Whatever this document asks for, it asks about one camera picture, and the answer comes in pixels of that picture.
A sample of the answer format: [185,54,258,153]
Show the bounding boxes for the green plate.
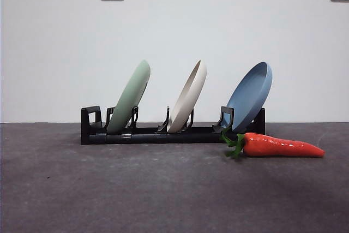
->
[107,59,151,133]

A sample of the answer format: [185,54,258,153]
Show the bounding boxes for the orange carrot with green leaves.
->
[220,128,326,159]

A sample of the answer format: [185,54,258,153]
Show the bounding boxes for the beige plate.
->
[166,59,207,133]

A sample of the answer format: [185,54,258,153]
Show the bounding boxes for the black plate rack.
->
[81,105,266,146]

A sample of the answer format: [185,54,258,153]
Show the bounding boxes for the blue plate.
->
[225,61,273,133]

